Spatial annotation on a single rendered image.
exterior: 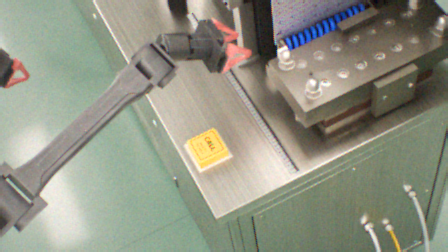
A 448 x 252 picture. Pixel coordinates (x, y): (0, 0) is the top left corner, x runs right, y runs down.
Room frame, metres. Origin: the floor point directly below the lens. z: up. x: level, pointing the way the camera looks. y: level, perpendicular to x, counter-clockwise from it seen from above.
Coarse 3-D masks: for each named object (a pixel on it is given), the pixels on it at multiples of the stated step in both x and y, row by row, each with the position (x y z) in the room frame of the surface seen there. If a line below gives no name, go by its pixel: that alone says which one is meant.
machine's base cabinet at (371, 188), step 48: (384, 144) 0.87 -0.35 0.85; (432, 144) 0.92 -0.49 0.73; (192, 192) 1.06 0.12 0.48; (288, 192) 0.80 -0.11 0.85; (336, 192) 0.84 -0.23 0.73; (384, 192) 0.88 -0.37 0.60; (432, 192) 0.93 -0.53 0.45; (240, 240) 0.76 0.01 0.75; (288, 240) 0.80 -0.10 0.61; (336, 240) 0.84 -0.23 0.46; (384, 240) 0.89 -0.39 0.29
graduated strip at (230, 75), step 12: (192, 12) 1.34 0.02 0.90; (192, 24) 1.30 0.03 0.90; (228, 72) 1.12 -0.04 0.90; (240, 84) 1.08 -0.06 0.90; (240, 96) 1.05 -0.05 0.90; (252, 108) 1.01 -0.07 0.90; (264, 120) 0.97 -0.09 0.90; (264, 132) 0.93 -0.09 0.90; (276, 144) 0.90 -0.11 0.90; (288, 156) 0.86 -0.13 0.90; (288, 168) 0.83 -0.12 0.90
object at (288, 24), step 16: (272, 0) 1.08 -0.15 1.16; (288, 0) 1.09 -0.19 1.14; (304, 0) 1.10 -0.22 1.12; (320, 0) 1.11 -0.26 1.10; (336, 0) 1.13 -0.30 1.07; (352, 0) 1.14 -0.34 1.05; (288, 16) 1.09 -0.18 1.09; (304, 16) 1.10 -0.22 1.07; (320, 16) 1.11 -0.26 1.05; (288, 32) 1.09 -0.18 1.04
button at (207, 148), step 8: (200, 136) 0.94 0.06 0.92; (208, 136) 0.94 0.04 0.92; (216, 136) 0.93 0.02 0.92; (192, 144) 0.93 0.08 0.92; (200, 144) 0.92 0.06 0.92; (208, 144) 0.92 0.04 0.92; (216, 144) 0.91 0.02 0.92; (192, 152) 0.91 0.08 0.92; (200, 152) 0.90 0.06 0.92; (208, 152) 0.90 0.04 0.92; (216, 152) 0.89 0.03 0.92; (224, 152) 0.89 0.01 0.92; (200, 160) 0.88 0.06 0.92; (208, 160) 0.88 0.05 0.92; (216, 160) 0.88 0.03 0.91
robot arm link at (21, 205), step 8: (0, 184) 0.72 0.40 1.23; (8, 184) 0.73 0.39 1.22; (0, 192) 0.71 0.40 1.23; (8, 192) 0.71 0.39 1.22; (16, 192) 0.71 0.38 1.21; (0, 200) 0.69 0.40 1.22; (8, 200) 0.69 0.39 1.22; (16, 200) 0.70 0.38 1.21; (24, 200) 0.70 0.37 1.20; (0, 208) 0.68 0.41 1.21; (8, 208) 0.68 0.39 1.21; (16, 208) 0.68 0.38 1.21; (24, 208) 0.68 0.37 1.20; (0, 216) 0.68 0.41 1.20; (8, 216) 0.67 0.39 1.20; (16, 216) 0.67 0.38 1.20; (0, 224) 0.68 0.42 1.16; (8, 224) 0.66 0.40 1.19; (0, 232) 0.65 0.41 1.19
